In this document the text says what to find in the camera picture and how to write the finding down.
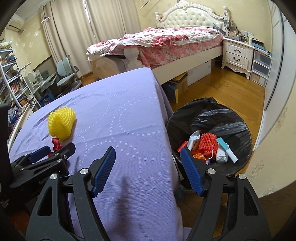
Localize cardboard box under bed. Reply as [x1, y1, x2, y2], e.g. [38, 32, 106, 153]
[162, 72, 188, 103]

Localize red label dark bottle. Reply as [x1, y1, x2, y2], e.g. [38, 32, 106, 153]
[178, 141, 188, 152]

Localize purple tablecloth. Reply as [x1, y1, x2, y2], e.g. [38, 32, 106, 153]
[10, 68, 184, 240]

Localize white nightstand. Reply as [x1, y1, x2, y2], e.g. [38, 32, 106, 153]
[221, 38, 254, 80]

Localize translucent plastic drawer unit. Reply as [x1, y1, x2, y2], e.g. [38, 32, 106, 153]
[250, 48, 273, 87]

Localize yellow foam fruit net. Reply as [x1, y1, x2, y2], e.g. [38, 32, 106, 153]
[48, 107, 76, 142]

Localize black bag trash bin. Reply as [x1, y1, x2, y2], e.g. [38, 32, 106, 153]
[166, 97, 252, 176]

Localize study desk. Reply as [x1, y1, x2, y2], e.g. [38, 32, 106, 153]
[24, 70, 57, 107]

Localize light green desk chair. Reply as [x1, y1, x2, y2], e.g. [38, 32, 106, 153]
[56, 55, 82, 97]

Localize white bed with headboard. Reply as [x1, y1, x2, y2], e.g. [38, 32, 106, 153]
[86, 1, 229, 84]

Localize white bookshelf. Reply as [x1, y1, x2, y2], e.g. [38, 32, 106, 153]
[1, 40, 36, 110]

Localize white air conditioner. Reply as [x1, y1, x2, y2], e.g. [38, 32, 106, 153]
[6, 14, 24, 32]

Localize sliding wardrobe door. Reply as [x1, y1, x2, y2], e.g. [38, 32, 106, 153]
[254, 1, 295, 149]

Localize white storage box under bed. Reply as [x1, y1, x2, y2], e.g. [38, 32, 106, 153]
[188, 61, 212, 86]

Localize dark red mesh net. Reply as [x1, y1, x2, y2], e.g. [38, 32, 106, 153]
[47, 138, 63, 158]

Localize orange paper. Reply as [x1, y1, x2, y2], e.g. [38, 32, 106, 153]
[191, 139, 207, 162]

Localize pink floral quilt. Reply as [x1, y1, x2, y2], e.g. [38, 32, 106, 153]
[87, 26, 224, 69]

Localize teal white paper box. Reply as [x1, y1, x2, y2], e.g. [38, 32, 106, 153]
[216, 138, 238, 163]

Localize white tissue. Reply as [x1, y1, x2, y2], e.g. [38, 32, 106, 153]
[216, 148, 228, 163]

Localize orange-red foam net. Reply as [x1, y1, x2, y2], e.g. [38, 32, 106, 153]
[199, 133, 218, 159]

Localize beige curtains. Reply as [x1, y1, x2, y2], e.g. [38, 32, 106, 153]
[40, 0, 140, 77]

